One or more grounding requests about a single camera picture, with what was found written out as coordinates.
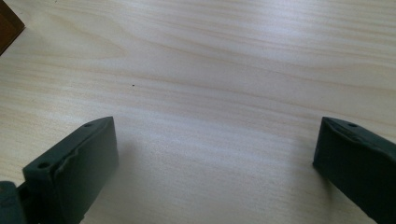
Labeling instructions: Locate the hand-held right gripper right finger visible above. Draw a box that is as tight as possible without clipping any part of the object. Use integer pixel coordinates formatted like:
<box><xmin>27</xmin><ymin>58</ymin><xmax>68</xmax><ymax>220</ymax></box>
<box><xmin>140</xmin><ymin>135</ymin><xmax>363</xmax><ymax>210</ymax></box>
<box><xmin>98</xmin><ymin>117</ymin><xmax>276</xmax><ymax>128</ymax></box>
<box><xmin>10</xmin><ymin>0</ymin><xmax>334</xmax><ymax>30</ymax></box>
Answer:
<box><xmin>312</xmin><ymin>116</ymin><xmax>396</xmax><ymax>224</ymax></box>

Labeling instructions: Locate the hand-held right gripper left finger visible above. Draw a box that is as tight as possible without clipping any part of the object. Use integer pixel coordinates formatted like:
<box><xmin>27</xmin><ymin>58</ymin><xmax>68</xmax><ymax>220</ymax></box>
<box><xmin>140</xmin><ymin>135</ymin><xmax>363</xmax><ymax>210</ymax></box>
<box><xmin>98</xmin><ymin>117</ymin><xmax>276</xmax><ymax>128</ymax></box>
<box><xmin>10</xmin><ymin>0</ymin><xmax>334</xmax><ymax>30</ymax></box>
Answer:
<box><xmin>21</xmin><ymin>116</ymin><xmax>120</xmax><ymax>224</ymax></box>

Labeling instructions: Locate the brown wooden board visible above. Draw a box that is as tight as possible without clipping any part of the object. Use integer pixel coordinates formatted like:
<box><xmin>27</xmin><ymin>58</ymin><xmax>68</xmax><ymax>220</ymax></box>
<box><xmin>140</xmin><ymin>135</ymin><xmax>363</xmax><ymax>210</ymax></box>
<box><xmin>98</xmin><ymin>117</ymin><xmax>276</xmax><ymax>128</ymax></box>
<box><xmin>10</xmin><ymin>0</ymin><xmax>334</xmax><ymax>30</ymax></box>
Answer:
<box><xmin>0</xmin><ymin>0</ymin><xmax>26</xmax><ymax>57</ymax></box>

